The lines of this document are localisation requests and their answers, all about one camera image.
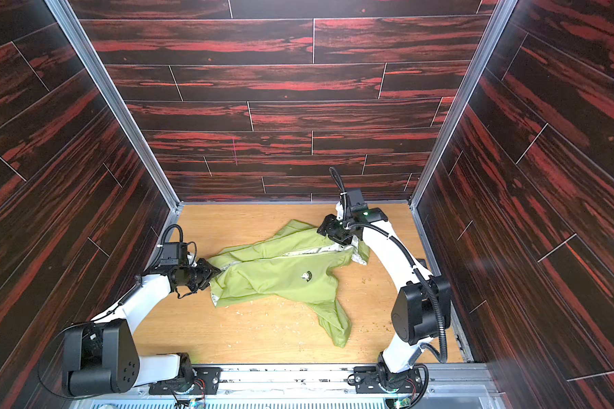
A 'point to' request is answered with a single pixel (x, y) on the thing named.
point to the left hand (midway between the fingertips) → (220, 271)
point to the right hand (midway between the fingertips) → (327, 231)
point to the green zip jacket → (293, 266)
